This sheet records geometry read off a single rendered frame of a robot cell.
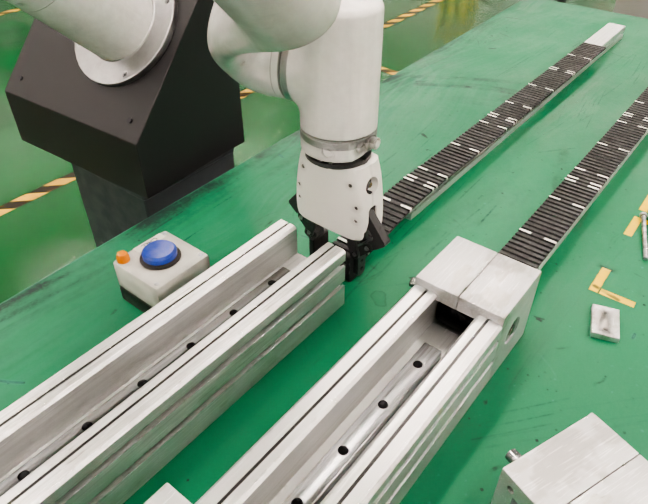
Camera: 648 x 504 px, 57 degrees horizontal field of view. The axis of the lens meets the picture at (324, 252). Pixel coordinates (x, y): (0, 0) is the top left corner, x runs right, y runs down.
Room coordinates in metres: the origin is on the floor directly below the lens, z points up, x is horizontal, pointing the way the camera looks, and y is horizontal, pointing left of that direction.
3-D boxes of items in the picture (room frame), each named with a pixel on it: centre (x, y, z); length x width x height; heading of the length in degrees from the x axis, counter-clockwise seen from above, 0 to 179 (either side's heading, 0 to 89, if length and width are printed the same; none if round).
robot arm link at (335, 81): (0.60, -0.01, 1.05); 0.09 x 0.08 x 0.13; 66
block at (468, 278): (0.48, -0.15, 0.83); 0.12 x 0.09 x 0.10; 52
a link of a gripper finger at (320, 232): (0.62, 0.02, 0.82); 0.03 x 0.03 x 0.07; 51
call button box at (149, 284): (0.54, 0.18, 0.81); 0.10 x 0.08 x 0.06; 52
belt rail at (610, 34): (1.09, -0.41, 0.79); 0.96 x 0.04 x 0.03; 142
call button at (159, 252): (0.54, 0.19, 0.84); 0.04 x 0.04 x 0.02
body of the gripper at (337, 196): (0.59, -0.02, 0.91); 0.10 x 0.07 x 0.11; 51
